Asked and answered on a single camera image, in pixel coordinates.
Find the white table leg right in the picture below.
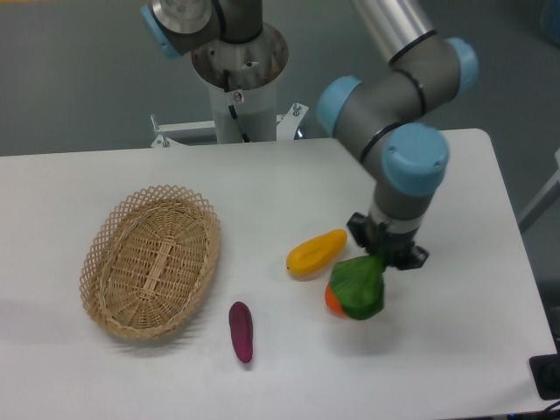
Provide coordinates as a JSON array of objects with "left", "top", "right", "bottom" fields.
[{"left": 517, "top": 150, "right": 559, "bottom": 235}]

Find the yellow toy papaya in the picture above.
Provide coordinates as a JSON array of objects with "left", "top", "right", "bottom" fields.
[{"left": 286, "top": 228, "right": 347, "bottom": 277}]

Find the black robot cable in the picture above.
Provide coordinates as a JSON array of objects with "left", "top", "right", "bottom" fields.
[{"left": 221, "top": 68, "right": 252, "bottom": 144}]

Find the white metal base frame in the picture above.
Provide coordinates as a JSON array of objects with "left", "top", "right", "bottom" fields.
[{"left": 150, "top": 102, "right": 310, "bottom": 148}]

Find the green leafy toy vegetable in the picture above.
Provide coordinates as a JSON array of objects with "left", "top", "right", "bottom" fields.
[{"left": 328, "top": 255, "right": 385, "bottom": 320}]

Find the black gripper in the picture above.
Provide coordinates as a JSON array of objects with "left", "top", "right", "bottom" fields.
[{"left": 346, "top": 209, "right": 429, "bottom": 270}]

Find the black device at table edge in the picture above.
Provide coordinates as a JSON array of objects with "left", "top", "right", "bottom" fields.
[{"left": 528, "top": 353, "right": 559, "bottom": 401}]

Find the purple toy sweet potato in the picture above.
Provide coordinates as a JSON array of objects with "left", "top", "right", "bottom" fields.
[{"left": 228, "top": 301, "right": 254, "bottom": 364}]

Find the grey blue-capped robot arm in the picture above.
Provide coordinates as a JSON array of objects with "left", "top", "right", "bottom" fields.
[{"left": 141, "top": 1, "right": 479, "bottom": 270}]

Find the oval woven wicker basket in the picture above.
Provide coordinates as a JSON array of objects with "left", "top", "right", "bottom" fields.
[{"left": 79, "top": 185, "right": 221, "bottom": 340}]

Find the orange toy fruit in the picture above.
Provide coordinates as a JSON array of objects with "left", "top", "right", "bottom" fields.
[{"left": 324, "top": 283, "right": 348, "bottom": 318}]

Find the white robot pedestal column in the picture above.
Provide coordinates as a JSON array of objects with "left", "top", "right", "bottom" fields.
[{"left": 191, "top": 24, "right": 289, "bottom": 124}]

